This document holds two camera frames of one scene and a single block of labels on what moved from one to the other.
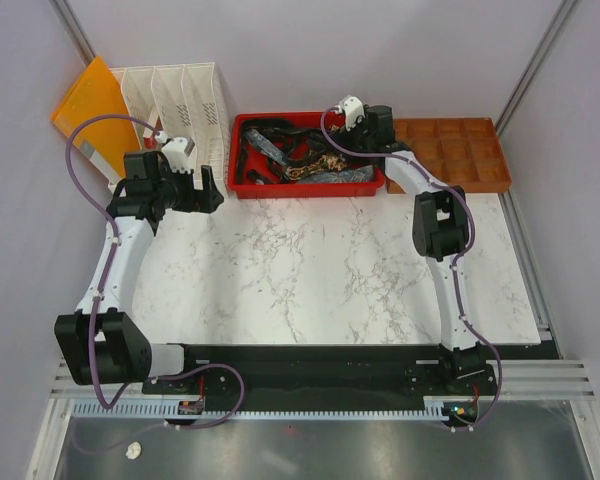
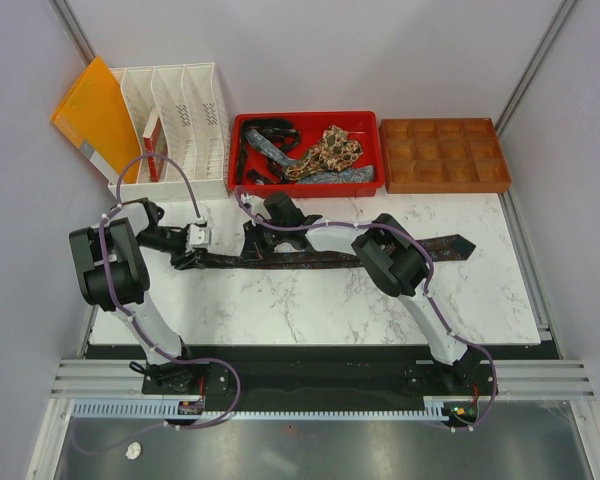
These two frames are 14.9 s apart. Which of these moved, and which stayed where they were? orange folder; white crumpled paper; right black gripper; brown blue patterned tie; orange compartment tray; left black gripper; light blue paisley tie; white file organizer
Moved: right black gripper; brown blue patterned tie; left black gripper
Stayed: light blue paisley tie; orange compartment tray; white file organizer; white crumpled paper; orange folder
